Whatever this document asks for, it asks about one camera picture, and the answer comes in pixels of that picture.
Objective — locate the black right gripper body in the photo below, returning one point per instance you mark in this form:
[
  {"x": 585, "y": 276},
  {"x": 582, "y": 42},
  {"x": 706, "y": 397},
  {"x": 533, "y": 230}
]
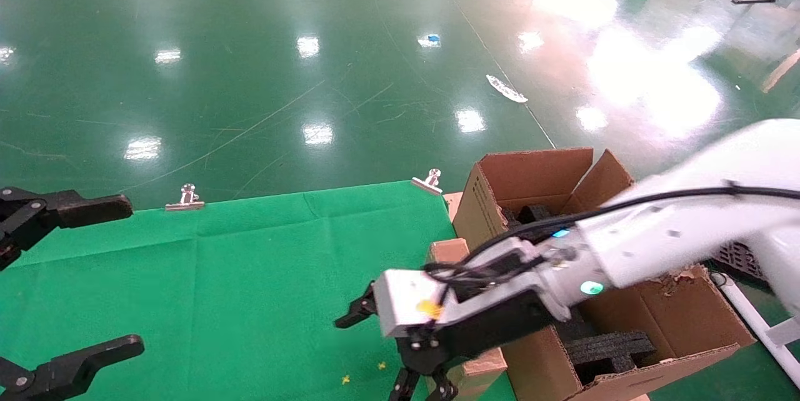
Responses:
[{"x": 494, "y": 326}]

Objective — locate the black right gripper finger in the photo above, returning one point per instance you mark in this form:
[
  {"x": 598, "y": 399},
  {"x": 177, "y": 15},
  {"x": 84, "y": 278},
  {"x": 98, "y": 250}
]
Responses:
[
  {"x": 403, "y": 387},
  {"x": 359, "y": 312}
]

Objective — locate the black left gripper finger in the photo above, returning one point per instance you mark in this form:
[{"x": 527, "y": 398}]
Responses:
[
  {"x": 69, "y": 368},
  {"x": 94, "y": 206}
]

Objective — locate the small cardboard box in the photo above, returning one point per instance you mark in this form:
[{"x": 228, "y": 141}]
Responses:
[{"x": 451, "y": 251}]

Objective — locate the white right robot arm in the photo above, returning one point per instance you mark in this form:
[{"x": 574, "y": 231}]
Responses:
[{"x": 700, "y": 226}]

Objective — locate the flat cardboard sheet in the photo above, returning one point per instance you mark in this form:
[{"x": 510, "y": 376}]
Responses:
[{"x": 453, "y": 204}]

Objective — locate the large open cardboard carton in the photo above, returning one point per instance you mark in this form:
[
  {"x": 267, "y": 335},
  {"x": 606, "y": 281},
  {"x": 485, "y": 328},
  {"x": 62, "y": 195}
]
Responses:
[{"x": 531, "y": 176}]

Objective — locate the silver binder clip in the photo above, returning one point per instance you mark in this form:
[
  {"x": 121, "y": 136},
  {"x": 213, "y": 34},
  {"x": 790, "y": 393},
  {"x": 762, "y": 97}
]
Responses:
[
  {"x": 429, "y": 181},
  {"x": 185, "y": 201}
]

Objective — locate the green table cloth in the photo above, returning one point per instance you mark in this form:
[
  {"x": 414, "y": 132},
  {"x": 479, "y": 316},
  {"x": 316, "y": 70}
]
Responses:
[{"x": 250, "y": 288}]

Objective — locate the black foam insert block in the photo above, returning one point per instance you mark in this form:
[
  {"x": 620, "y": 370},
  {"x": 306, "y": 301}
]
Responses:
[
  {"x": 531, "y": 213},
  {"x": 609, "y": 351}
]

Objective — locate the white paper scrap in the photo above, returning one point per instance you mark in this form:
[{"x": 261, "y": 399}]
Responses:
[{"x": 506, "y": 90}]

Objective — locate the black grid tray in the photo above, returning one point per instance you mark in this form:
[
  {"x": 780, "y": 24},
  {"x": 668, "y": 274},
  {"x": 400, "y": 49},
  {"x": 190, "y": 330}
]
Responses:
[{"x": 740, "y": 260}]

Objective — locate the blue floor scrap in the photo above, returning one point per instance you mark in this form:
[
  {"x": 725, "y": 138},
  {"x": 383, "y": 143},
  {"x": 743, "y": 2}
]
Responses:
[{"x": 430, "y": 40}]

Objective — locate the white tubular frame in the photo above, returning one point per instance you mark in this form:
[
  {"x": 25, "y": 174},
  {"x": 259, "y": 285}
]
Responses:
[{"x": 759, "y": 323}]

